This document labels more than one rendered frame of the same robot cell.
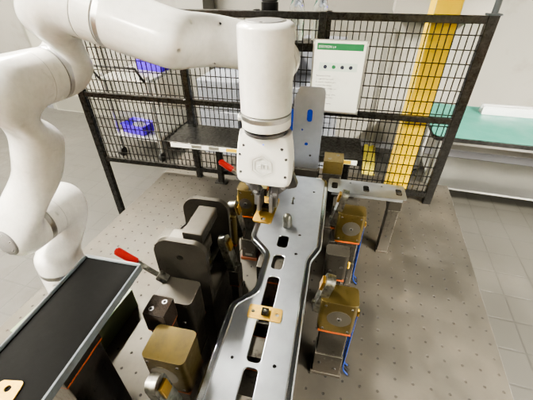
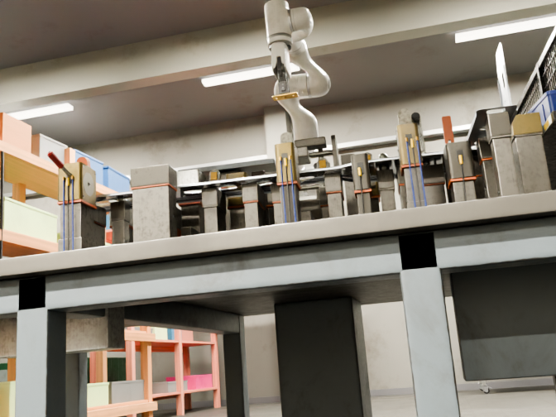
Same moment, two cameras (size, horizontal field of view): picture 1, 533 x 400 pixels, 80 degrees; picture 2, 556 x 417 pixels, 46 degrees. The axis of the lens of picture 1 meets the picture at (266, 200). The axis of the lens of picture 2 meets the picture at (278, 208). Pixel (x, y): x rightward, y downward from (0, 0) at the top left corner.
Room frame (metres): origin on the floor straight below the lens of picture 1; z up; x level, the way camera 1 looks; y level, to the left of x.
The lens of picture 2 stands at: (0.35, -1.99, 0.42)
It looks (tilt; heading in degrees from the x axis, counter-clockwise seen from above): 14 degrees up; 87
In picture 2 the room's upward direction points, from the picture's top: 4 degrees counter-clockwise
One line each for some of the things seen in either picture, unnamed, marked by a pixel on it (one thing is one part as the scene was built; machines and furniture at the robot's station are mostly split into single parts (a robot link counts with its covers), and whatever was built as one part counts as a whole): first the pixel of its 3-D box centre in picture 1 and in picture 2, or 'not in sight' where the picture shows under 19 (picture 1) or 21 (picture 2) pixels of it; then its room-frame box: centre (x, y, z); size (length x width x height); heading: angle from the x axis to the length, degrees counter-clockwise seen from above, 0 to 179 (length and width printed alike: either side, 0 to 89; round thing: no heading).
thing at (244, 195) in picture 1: (246, 223); not in sight; (0.96, 0.08, 0.87); 0.10 x 0.07 x 0.35; 78
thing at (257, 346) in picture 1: (258, 377); (256, 231); (0.39, 0.02, 0.84); 0.12 x 0.05 x 0.29; 78
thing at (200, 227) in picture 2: not in sight; (195, 232); (0.18, 0.25, 0.90); 0.13 x 0.08 x 0.41; 78
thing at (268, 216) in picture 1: (266, 207); (285, 95); (0.52, 0.00, 1.29); 0.08 x 0.04 x 0.01; 165
